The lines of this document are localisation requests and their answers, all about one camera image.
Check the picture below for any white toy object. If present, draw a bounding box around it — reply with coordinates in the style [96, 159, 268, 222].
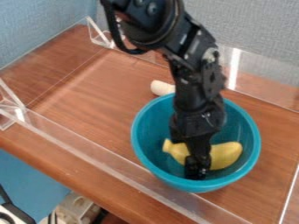
[150, 80, 174, 96]

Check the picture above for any white power strip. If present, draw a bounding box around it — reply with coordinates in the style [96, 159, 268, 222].
[46, 192, 101, 224]

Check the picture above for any clear acrylic back barrier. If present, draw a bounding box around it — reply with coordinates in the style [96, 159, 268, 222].
[112, 38, 299, 113]

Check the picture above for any blue plastic bowl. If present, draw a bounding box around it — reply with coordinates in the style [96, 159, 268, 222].
[130, 94, 261, 193]

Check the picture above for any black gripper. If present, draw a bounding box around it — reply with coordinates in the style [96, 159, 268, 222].
[168, 99, 228, 180]

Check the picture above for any black chair part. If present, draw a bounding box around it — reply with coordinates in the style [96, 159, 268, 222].
[0, 185, 35, 224]

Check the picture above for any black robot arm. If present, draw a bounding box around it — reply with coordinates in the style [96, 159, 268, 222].
[98, 0, 225, 180]

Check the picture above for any clear acrylic barrier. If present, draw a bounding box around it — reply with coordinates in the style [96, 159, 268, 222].
[112, 38, 299, 113]
[0, 80, 250, 224]

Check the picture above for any yellow toy banana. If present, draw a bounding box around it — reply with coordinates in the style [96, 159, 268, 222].
[162, 139, 242, 171]

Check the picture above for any black cable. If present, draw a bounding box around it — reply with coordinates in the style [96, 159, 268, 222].
[98, 0, 146, 56]

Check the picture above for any clear acrylic front barrier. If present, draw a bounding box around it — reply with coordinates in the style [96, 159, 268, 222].
[0, 80, 250, 224]

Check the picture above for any clear acrylic corner bracket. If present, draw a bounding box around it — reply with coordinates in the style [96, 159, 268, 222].
[86, 17, 114, 49]

